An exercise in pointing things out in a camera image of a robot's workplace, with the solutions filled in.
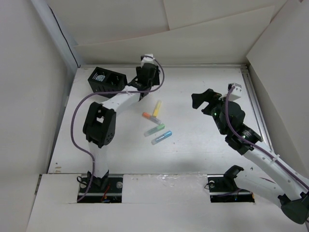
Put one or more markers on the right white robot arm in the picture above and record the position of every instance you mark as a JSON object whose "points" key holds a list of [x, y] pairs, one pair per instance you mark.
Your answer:
{"points": [[287, 189]]}

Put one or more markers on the blue highlighter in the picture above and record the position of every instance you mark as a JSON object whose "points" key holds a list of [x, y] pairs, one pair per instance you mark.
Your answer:
{"points": [[161, 137]]}

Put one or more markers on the orange highlighter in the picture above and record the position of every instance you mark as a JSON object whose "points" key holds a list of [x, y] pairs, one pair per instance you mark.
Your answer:
{"points": [[151, 118]]}

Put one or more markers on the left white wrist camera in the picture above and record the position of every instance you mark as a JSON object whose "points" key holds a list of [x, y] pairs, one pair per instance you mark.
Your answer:
{"points": [[147, 58]]}

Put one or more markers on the aluminium rail right edge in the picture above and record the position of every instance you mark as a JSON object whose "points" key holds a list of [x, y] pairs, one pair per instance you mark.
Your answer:
{"points": [[261, 125]]}

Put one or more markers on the blue-lidded small jar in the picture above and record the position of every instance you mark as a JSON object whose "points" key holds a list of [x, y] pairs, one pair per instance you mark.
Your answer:
{"points": [[99, 78]]}

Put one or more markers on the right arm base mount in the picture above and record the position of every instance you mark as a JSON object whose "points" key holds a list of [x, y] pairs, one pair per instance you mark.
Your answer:
{"points": [[223, 189]]}

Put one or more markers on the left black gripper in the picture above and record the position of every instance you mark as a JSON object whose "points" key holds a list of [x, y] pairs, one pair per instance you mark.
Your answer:
{"points": [[154, 82]]}

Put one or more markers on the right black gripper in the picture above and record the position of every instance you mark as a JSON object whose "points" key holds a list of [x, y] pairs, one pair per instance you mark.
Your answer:
{"points": [[199, 98]]}

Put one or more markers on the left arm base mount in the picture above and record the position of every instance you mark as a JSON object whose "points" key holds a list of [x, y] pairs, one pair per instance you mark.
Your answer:
{"points": [[107, 191]]}

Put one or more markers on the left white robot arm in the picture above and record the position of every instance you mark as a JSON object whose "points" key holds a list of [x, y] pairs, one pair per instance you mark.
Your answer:
{"points": [[100, 123]]}

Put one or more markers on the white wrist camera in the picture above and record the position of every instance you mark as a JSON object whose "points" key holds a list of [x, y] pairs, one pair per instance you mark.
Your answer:
{"points": [[147, 58], [235, 91]]}

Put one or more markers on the yellow highlighter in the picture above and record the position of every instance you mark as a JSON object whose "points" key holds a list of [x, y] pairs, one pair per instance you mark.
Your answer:
{"points": [[157, 108]]}

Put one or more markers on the green highlighter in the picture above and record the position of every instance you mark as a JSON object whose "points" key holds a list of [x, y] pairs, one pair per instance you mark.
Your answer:
{"points": [[154, 130]]}

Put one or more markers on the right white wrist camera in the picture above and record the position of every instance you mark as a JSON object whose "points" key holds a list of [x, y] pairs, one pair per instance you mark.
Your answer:
{"points": [[235, 91]]}

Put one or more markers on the black two-compartment organizer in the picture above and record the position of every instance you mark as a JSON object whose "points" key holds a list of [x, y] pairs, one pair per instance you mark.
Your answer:
{"points": [[113, 82]]}

